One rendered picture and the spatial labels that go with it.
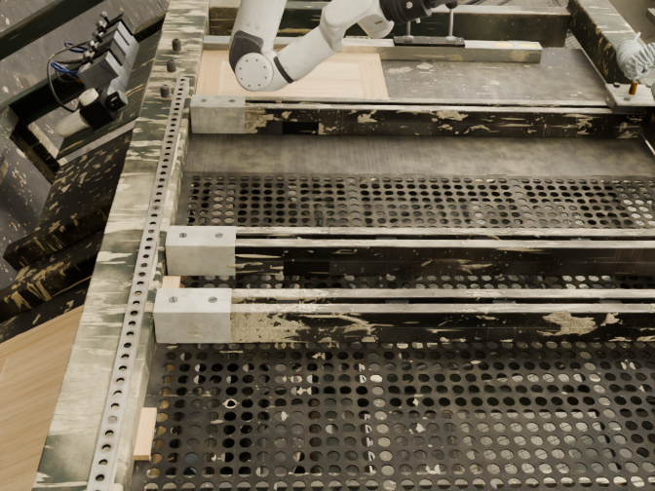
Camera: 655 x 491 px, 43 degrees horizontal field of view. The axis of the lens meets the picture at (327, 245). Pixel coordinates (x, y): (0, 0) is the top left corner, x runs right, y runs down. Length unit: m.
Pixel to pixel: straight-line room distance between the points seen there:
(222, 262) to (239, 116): 0.53
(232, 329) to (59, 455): 0.35
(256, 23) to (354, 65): 0.62
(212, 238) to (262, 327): 0.22
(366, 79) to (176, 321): 1.05
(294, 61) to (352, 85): 0.48
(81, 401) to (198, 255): 0.38
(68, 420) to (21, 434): 0.54
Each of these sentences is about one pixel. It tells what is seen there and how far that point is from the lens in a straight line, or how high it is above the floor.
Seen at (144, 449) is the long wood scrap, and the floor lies 0.90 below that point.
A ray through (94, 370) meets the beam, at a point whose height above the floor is 0.84.
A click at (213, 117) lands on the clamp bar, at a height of 0.95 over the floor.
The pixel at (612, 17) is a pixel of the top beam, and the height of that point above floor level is 1.94.
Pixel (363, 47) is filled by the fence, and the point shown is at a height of 1.28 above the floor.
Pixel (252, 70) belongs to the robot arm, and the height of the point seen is 1.14.
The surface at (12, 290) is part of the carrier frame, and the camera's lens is 2.21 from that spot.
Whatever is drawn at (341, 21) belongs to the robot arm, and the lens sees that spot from 1.70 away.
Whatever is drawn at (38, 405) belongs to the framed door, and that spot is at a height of 0.47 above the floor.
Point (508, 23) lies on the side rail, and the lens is 2.69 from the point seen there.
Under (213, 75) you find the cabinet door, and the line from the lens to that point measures 2.24.
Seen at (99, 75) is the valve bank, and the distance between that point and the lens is 2.13.
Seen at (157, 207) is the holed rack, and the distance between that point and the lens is 1.66.
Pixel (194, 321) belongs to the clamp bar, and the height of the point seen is 0.97.
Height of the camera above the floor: 1.55
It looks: 15 degrees down
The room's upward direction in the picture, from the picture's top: 66 degrees clockwise
